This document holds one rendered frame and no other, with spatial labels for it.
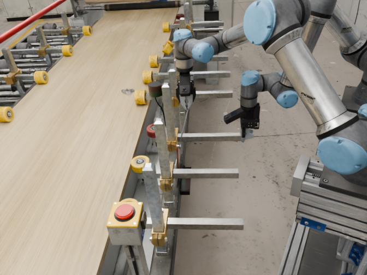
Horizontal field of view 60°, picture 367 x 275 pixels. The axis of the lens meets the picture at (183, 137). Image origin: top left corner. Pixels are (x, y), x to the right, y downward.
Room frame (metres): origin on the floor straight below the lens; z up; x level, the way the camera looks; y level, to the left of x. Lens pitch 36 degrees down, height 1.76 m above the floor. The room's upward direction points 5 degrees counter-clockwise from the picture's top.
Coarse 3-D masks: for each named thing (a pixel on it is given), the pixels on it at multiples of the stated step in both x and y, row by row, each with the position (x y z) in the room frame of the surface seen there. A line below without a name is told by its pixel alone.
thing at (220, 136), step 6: (186, 138) 1.25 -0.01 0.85; (192, 138) 1.25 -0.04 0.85; (198, 138) 1.24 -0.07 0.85; (204, 138) 1.24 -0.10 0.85; (210, 138) 1.24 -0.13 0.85; (216, 138) 1.23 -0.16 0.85; (222, 138) 1.23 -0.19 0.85; (228, 138) 1.23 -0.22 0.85; (234, 138) 1.22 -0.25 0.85; (240, 138) 1.22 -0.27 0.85
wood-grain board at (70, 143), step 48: (96, 48) 2.50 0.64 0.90; (144, 48) 2.42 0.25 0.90; (48, 96) 1.72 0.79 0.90; (96, 96) 1.67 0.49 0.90; (0, 144) 1.26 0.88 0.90; (48, 144) 1.22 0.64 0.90; (96, 144) 1.19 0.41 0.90; (0, 192) 0.92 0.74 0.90; (48, 192) 0.90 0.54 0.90; (96, 192) 0.88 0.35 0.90; (0, 240) 0.69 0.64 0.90; (48, 240) 0.67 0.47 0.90; (96, 240) 0.66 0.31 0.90
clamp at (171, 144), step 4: (176, 128) 1.31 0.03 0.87; (176, 132) 1.28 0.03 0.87; (176, 136) 1.24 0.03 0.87; (172, 140) 1.21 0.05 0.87; (176, 140) 1.22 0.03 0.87; (168, 144) 1.19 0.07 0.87; (172, 144) 1.19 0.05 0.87; (168, 148) 1.19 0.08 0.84; (172, 148) 1.19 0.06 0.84; (176, 148) 1.21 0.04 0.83
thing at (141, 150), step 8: (168, 56) 2.81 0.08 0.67; (160, 72) 2.28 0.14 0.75; (160, 80) 2.24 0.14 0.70; (152, 104) 1.85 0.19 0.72; (152, 112) 1.82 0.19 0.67; (152, 120) 1.78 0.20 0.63; (144, 128) 1.54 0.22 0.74; (144, 136) 1.51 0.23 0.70; (144, 144) 1.48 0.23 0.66; (144, 152) 1.45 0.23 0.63; (136, 176) 1.22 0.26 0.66; (128, 184) 1.09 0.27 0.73; (136, 184) 1.19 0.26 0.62; (128, 192) 1.07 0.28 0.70; (112, 248) 0.76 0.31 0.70; (112, 256) 0.74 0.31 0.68; (104, 264) 0.68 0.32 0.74; (112, 264) 0.72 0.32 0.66; (104, 272) 0.66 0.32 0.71; (112, 272) 0.71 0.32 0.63
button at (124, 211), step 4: (124, 204) 0.49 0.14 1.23; (128, 204) 0.50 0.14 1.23; (116, 208) 0.49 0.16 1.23; (120, 208) 0.48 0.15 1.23; (124, 208) 0.48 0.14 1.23; (128, 208) 0.48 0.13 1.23; (132, 208) 0.48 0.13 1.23; (116, 212) 0.47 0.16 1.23; (120, 212) 0.47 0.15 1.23; (124, 212) 0.47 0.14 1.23; (128, 212) 0.47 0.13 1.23; (132, 212) 0.47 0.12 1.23; (116, 216) 0.47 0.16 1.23; (120, 216) 0.46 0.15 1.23; (124, 216) 0.46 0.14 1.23; (128, 216) 0.46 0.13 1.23
